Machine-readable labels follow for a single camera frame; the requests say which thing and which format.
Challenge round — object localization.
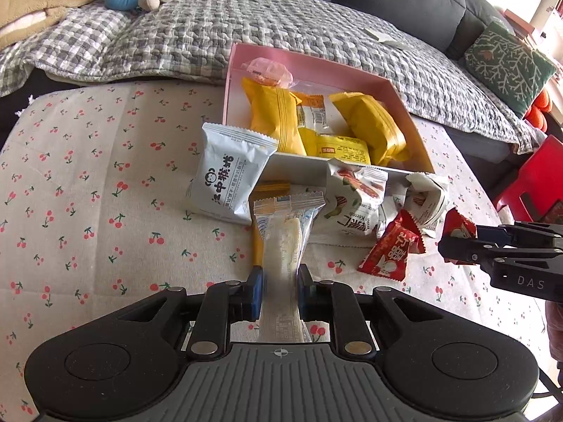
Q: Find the large yellow snack bag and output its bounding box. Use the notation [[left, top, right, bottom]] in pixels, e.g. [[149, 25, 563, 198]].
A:
[[325, 89, 415, 167]]

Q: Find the green patterned cushion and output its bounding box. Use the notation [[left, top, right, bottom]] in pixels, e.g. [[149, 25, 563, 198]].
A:
[[462, 21, 556, 118]]

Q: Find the red candy packet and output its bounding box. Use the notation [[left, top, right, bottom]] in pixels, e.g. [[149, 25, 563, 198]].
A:
[[438, 208, 477, 265], [357, 209, 426, 281]]

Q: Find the pink shallow cardboard box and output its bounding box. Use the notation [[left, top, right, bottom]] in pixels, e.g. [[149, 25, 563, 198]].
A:
[[222, 43, 434, 179]]

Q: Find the white paper on sofa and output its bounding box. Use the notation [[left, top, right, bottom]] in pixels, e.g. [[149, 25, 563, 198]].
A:
[[363, 28, 410, 51]]

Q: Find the yellow snack packet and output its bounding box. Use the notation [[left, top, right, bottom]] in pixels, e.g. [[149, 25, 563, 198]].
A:
[[299, 128, 371, 165]]

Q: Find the red plastic stool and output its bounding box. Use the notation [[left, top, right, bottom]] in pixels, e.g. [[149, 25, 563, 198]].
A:
[[493, 135, 563, 224]]

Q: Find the pink wafer snack packet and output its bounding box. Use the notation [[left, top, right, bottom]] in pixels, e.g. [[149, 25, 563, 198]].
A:
[[241, 57, 294, 89]]

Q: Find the grey checkered sofa blanket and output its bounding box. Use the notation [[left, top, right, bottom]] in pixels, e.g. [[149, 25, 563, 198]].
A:
[[1, 0, 542, 153]]

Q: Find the clear white rice cracker packet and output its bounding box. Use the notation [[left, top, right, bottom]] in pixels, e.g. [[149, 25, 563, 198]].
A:
[[254, 192, 324, 343]]

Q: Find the white red fruit snack packet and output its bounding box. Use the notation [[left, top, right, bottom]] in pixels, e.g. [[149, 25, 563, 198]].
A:
[[313, 158, 388, 238]]

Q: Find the orange plush pumpkin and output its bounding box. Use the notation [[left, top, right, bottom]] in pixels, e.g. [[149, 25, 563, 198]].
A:
[[524, 89, 552, 133]]

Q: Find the yellow ribbed snack bag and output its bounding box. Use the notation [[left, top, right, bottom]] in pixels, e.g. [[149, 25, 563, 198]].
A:
[[241, 78, 306, 156]]

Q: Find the white newsprint snack packet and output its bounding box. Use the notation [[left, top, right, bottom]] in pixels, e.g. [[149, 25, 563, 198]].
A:
[[380, 172, 449, 237]]

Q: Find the white blue cake packet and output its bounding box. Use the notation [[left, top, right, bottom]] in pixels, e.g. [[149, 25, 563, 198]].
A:
[[187, 123, 279, 226]]

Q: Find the orange clear snack packet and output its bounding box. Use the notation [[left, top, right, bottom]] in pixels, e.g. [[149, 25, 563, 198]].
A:
[[293, 91, 334, 134]]

